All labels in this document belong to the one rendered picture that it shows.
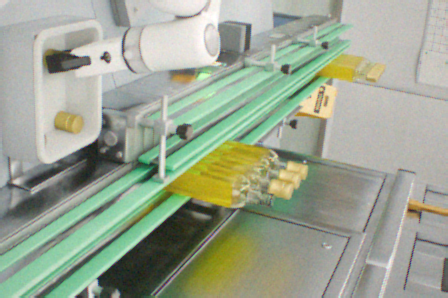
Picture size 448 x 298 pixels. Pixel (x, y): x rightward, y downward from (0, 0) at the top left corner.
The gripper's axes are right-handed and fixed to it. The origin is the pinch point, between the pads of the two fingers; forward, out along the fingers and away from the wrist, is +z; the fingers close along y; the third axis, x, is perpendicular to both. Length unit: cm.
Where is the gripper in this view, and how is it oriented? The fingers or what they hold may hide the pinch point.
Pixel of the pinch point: (64, 60)
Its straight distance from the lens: 99.1
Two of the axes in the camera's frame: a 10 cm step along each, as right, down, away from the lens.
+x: -1.6, -9.4, -2.8
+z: -9.0, 0.3, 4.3
